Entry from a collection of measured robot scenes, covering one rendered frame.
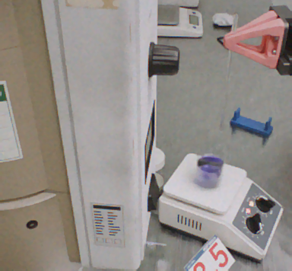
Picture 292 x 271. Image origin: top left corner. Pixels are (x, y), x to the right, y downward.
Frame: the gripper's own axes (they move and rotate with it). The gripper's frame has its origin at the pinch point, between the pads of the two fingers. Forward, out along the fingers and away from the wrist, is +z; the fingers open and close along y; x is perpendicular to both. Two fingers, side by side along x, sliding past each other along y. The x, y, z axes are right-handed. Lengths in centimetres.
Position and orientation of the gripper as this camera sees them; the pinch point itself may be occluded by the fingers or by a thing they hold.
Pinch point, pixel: (230, 41)
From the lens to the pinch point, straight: 65.1
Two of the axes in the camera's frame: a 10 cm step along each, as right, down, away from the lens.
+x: -0.2, 7.7, 6.4
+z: -9.9, 0.6, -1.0
